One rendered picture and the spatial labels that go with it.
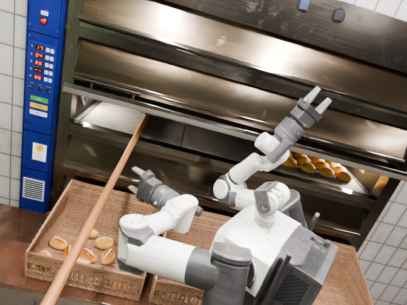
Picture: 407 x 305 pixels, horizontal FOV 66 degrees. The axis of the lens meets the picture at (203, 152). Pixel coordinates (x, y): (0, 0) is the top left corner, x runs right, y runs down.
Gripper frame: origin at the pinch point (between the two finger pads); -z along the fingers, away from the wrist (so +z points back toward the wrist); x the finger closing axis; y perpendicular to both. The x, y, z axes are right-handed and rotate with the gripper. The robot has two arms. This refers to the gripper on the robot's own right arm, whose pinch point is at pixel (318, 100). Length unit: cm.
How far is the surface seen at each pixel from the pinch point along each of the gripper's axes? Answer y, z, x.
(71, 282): 18, 133, 18
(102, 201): 8, 74, 38
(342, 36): 41, -32, -29
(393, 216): -1, 16, -123
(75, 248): -14, 76, 49
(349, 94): 28, -15, -47
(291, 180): 28, 38, -64
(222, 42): 61, 5, 8
